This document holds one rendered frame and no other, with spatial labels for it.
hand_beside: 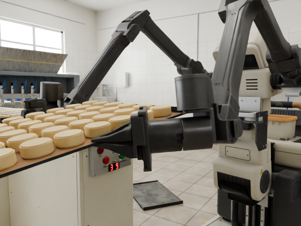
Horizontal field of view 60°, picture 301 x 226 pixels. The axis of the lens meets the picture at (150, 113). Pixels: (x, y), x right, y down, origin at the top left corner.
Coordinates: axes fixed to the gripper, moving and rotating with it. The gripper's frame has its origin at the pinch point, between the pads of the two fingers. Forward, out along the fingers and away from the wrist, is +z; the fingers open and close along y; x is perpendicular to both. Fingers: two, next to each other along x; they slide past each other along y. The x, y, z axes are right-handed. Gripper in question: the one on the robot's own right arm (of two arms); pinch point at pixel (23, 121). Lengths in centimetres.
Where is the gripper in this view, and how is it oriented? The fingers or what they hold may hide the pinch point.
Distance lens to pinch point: 80.6
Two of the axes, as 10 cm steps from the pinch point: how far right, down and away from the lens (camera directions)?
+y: -0.9, -9.8, -1.8
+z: -0.3, 1.8, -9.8
